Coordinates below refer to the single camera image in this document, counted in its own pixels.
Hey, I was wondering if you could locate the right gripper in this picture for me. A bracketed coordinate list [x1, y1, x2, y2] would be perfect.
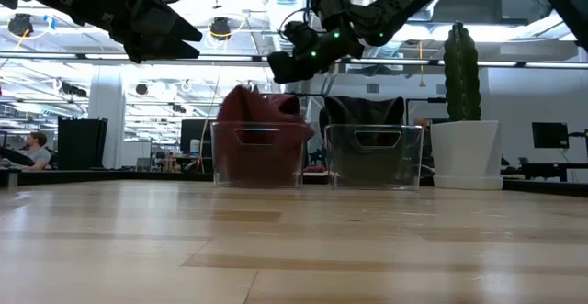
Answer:
[268, 20, 364, 84]

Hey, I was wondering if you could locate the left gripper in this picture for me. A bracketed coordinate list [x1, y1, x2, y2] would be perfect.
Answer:
[103, 0, 203, 64]

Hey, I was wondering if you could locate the black baseball cap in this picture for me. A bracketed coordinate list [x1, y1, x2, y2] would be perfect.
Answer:
[322, 95, 406, 129]
[333, 127, 417, 186]

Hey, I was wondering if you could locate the maroon baseball cap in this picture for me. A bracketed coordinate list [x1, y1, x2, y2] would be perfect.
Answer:
[220, 129, 304, 184]
[216, 84, 316, 140]

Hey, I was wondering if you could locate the black ceiling spotlight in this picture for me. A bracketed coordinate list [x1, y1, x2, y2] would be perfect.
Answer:
[6, 13, 36, 38]
[209, 17, 233, 38]

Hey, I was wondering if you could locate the grey overhead crossbar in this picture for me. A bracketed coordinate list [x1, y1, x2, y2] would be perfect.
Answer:
[0, 50, 588, 70]

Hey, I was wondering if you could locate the clear plastic bin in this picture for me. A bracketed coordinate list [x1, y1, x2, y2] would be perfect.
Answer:
[323, 123, 424, 191]
[209, 120, 308, 189]

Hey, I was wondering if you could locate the black cabinet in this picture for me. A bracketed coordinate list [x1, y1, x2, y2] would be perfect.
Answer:
[57, 117, 109, 171]

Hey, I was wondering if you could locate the green cactus plant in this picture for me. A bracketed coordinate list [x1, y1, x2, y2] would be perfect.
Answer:
[443, 21, 482, 122]

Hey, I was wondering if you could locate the person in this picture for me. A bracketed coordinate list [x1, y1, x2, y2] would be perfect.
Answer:
[0, 131, 52, 172]

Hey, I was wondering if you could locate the white hexagonal plant pot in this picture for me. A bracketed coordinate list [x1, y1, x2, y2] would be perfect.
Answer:
[430, 119, 504, 191]

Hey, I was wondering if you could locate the black office desk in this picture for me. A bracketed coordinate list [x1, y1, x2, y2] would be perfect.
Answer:
[518, 160, 588, 184]

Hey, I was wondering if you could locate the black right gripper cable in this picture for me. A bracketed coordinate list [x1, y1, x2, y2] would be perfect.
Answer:
[278, 6, 322, 37]

